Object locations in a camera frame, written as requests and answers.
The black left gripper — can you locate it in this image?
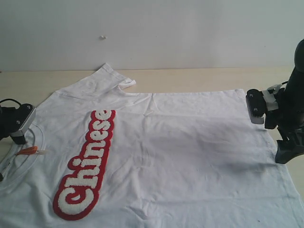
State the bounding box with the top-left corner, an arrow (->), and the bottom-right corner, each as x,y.
0,106 -> 18,140

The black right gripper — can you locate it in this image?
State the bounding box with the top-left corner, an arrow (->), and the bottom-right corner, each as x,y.
265,88 -> 304,164

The white t-shirt red lettering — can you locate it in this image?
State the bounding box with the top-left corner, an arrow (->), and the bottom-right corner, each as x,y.
0,64 -> 304,228

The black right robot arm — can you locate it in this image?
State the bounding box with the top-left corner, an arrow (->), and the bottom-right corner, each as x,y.
265,40 -> 304,164

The orange size tag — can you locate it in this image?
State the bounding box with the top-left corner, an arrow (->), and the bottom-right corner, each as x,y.
15,146 -> 46,156

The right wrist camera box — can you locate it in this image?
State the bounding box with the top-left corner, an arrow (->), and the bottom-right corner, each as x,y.
246,89 -> 267,125

